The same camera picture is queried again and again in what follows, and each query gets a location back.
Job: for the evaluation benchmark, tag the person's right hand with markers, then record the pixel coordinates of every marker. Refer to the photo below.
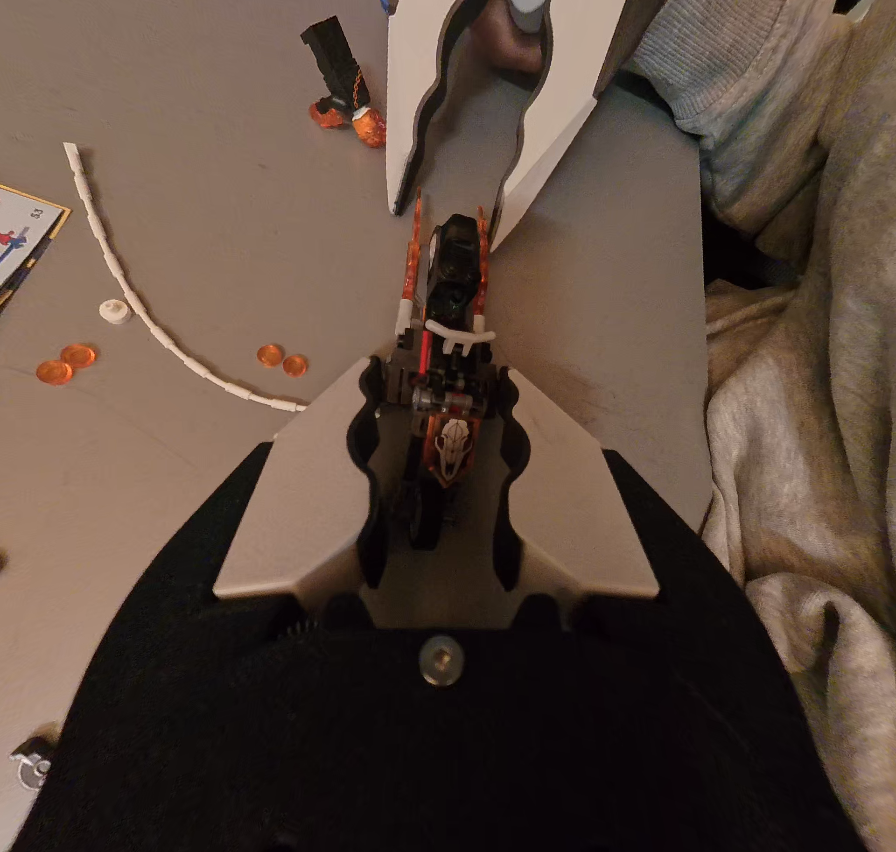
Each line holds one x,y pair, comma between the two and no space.
511,50

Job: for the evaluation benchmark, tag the black lego minifigure with flames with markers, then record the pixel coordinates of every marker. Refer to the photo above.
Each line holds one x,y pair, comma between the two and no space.
336,61

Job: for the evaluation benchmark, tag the lego instruction booklet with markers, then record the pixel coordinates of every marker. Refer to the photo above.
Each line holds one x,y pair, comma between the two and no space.
21,236

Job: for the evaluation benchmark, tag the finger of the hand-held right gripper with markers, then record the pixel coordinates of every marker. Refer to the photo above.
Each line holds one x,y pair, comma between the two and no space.
567,96
416,61

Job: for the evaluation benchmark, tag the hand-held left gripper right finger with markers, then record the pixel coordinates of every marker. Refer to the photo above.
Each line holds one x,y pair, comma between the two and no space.
581,516

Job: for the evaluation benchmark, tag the black white round object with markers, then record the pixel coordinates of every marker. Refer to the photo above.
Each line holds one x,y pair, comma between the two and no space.
31,761

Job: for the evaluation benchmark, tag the white round lego stud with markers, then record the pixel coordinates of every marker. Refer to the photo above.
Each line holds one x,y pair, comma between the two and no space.
114,311

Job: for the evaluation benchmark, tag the black orange lego motorcycle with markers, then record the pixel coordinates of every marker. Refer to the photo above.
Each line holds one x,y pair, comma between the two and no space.
455,285

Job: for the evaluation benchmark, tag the person's right forearm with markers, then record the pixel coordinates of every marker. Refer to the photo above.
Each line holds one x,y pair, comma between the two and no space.
700,40

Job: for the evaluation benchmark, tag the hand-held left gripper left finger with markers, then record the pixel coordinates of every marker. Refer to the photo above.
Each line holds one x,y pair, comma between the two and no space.
301,509

